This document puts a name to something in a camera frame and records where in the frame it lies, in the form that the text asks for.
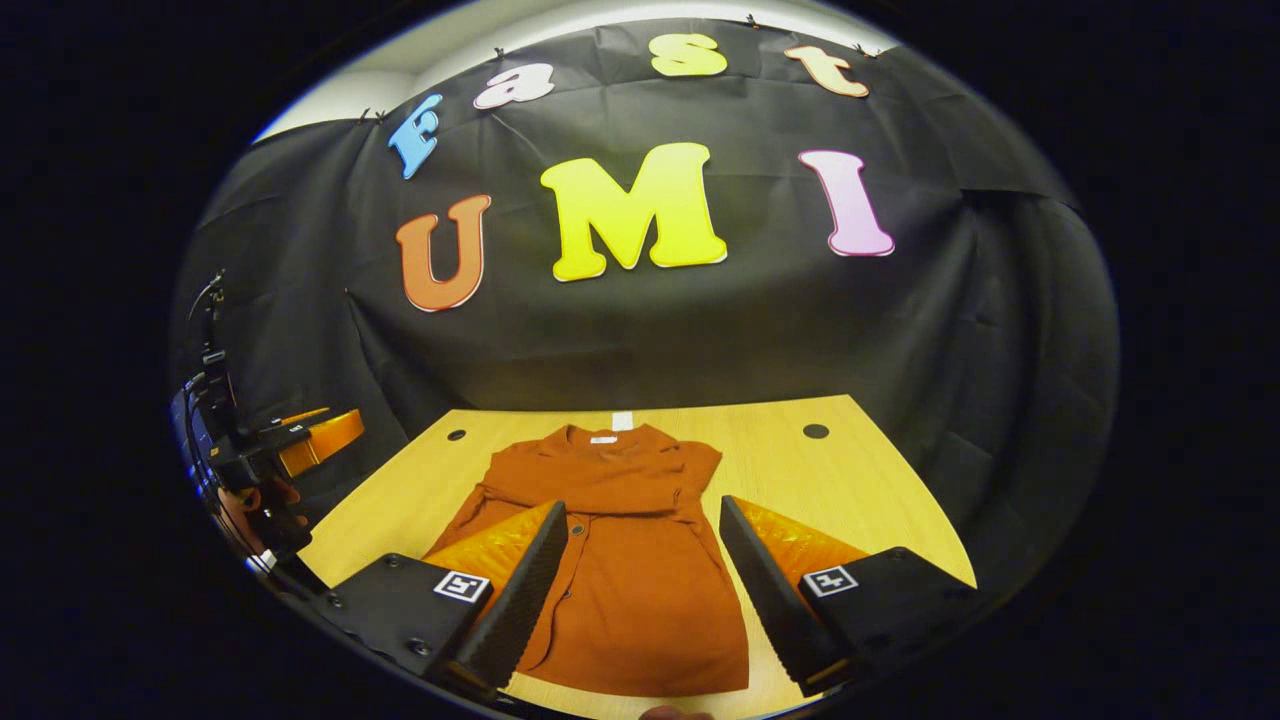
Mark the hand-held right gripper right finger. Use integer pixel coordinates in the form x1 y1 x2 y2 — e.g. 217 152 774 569
718 495 979 698

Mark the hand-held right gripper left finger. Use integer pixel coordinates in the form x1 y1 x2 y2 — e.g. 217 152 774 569
318 500 571 696

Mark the orange button shirt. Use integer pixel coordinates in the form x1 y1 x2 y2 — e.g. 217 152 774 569
425 424 751 698

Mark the black backdrop cloth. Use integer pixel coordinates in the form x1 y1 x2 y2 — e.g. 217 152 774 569
170 18 1121 601

